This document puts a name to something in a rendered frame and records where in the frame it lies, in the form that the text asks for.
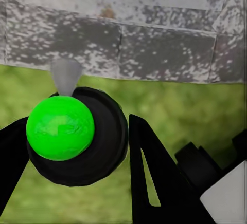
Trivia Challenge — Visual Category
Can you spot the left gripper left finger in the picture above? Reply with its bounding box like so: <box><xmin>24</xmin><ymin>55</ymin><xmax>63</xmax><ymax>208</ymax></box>
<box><xmin>0</xmin><ymin>117</ymin><xmax>30</xmax><ymax>216</ymax></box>

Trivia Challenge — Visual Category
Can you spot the insectifuge atomizer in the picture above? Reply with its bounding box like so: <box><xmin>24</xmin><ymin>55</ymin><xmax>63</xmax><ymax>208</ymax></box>
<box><xmin>26</xmin><ymin>59</ymin><xmax>129</xmax><ymax>187</ymax></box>

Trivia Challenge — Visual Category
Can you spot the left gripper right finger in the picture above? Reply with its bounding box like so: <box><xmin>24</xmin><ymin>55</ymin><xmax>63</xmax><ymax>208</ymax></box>
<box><xmin>128</xmin><ymin>114</ymin><xmax>216</xmax><ymax>224</ymax></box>

